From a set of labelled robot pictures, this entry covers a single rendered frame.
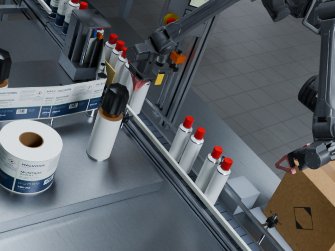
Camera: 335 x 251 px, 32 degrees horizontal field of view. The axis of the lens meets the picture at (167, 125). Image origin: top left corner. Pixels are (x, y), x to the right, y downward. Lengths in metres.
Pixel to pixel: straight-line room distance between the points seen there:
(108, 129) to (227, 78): 2.86
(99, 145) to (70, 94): 0.23
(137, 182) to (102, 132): 0.22
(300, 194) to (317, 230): 0.13
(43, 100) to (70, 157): 0.22
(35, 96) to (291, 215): 1.00
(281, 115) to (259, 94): 0.28
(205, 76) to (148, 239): 2.85
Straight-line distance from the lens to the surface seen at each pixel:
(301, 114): 4.81
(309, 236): 2.13
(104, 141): 2.07
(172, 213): 2.11
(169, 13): 2.19
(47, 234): 1.90
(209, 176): 2.10
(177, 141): 2.17
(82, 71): 2.48
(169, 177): 2.21
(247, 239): 2.09
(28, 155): 1.86
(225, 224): 2.05
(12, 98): 2.08
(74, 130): 2.23
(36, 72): 2.49
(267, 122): 4.49
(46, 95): 2.12
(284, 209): 2.18
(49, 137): 1.94
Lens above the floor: 2.24
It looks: 34 degrees down
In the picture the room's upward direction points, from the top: 22 degrees clockwise
